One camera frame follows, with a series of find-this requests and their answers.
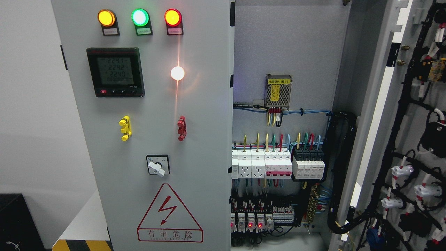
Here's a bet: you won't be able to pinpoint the grey cabinet door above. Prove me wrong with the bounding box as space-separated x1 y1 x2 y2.
329 0 445 251
52 0 234 251

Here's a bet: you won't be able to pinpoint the red indicator lamp left door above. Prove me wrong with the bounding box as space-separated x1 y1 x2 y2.
164 8 184 36

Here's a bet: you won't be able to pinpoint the green indicator lamp left door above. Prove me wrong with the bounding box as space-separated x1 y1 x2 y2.
132 8 153 36

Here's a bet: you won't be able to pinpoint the yellow indicator lamp left door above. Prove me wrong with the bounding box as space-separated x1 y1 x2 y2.
98 9 120 36

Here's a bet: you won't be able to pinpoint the white socket breaker row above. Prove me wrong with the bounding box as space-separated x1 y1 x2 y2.
231 148 292 179

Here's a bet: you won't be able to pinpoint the perforated metal power supply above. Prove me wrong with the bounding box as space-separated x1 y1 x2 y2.
264 74 292 108

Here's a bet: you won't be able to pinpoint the white indicator lamp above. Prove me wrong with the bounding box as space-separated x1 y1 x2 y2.
170 66 185 81

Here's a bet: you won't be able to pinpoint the black surge protector modules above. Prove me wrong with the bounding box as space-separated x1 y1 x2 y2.
292 148 326 182

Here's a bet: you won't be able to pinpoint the lower relay terminal row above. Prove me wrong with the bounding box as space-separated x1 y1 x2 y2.
229 194 299 233

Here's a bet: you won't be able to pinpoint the red electric hazard warning sticker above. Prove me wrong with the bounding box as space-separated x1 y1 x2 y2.
137 183 203 243

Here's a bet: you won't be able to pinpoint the black digital power meter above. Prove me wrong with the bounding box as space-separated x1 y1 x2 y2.
86 47 145 98

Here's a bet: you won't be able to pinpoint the red terminal post block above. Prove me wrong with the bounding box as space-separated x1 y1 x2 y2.
177 116 187 142

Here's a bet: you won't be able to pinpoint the white rotary selector switch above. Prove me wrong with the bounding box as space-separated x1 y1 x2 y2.
146 154 170 177

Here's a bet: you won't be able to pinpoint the yellow terminal post block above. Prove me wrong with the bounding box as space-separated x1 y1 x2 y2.
118 115 132 142

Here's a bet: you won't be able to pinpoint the black right cable conduit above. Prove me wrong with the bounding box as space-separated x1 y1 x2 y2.
327 111 358 235

